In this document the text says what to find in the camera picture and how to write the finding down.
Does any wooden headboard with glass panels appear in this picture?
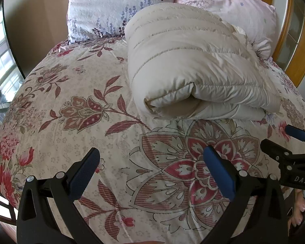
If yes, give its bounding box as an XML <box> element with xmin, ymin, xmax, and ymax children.
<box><xmin>253</xmin><ymin>0</ymin><xmax>305</xmax><ymax>88</ymax></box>

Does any person's right hand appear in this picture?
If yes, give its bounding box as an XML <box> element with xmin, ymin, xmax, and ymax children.
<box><xmin>288</xmin><ymin>188</ymin><xmax>305</xmax><ymax>235</ymax></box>

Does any pink pillow with tree print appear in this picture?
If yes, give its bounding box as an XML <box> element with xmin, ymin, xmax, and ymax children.
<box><xmin>174</xmin><ymin>0</ymin><xmax>279</xmax><ymax>59</ymax></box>

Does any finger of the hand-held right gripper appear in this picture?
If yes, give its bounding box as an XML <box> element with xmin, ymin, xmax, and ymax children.
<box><xmin>260</xmin><ymin>139</ymin><xmax>299</xmax><ymax>163</ymax></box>
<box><xmin>285</xmin><ymin>124</ymin><xmax>305</xmax><ymax>143</ymax></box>

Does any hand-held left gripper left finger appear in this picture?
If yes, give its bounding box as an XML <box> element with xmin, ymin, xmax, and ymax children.
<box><xmin>16</xmin><ymin>147</ymin><xmax>101</xmax><ymax>244</ymax></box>

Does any pink pillow with lavender print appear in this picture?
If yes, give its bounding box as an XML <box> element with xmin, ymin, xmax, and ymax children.
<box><xmin>67</xmin><ymin>0</ymin><xmax>178</xmax><ymax>44</ymax></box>

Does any window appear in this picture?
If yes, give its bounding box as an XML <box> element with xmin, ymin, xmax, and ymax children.
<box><xmin>0</xmin><ymin>8</ymin><xmax>26</xmax><ymax>112</ymax></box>

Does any beige quilted down comforter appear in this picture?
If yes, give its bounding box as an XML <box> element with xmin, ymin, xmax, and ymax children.
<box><xmin>124</xmin><ymin>2</ymin><xmax>281</xmax><ymax>121</ymax></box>

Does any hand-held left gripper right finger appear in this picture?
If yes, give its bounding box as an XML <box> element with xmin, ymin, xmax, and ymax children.
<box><xmin>203</xmin><ymin>145</ymin><xmax>289</xmax><ymax>244</ymax></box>

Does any wooden chair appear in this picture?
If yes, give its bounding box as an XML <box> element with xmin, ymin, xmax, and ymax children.
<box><xmin>0</xmin><ymin>180</ymin><xmax>19</xmax><ymax>226</ymax></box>

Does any floral printed blanket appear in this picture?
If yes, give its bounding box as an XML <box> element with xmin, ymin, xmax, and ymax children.
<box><xmin>0</xmin><ymin>36</ymin><xmax>305</xmax><ymax>244</ymax></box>

